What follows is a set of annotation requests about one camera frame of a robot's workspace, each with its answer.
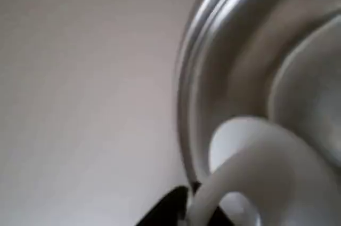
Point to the glass lid with white knob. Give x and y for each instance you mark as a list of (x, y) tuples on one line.
[(266, 162)]

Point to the stainless steel inner pot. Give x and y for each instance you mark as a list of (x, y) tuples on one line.
[(213, 36)]

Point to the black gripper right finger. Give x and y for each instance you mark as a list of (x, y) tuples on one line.
[(222, 219)]

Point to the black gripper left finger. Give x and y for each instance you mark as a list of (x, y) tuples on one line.
[(170, 207)]

